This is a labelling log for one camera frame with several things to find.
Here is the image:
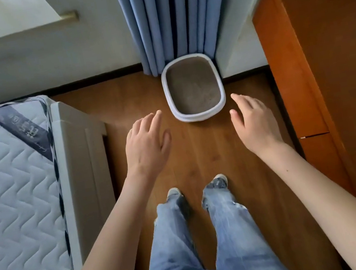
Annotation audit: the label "person's right forearm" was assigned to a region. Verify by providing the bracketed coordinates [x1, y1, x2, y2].
[256, 129, 356, 270]

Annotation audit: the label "person's left forearm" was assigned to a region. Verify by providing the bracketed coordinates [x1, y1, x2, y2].
[36, 169, 174, 270]

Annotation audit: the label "person's right hand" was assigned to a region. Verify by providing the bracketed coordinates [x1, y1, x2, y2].
[227, 86, 286, 161]

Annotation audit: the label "grey cat litter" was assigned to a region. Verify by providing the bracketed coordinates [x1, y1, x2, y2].
[164, 55, 224, 117]

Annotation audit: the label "person's blue jeans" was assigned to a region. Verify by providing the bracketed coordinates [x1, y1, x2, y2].
[128, 174, 293, 270]

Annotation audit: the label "blue curtain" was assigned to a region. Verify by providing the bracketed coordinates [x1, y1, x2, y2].
[113, 0, 244, 82]

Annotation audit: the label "brown wooden wall shelf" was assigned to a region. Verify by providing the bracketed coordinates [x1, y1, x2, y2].
[249, 0, 356, 254]

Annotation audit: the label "white quilted mattress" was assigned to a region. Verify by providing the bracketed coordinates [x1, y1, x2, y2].
[0, 94, 84, 270]

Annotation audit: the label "person's grey right shoe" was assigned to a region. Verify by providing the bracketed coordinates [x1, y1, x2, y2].
[205, 172, 230, 192]

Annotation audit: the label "person's left hand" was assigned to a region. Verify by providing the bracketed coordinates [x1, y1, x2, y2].
[117, 109, 178, 184]

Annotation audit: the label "white oval litter box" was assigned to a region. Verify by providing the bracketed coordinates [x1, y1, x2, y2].
[157, 49, 230, 127]

